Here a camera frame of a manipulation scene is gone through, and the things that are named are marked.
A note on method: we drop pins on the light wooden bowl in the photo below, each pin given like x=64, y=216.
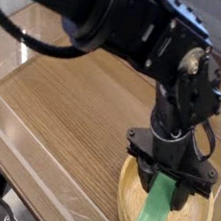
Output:
x=131, y=197

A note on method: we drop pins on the green rectangular block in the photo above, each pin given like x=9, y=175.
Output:
x=158, y=201

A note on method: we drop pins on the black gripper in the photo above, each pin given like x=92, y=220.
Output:
x=179, y=159

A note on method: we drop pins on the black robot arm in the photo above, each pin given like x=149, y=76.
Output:
x=164, y=40

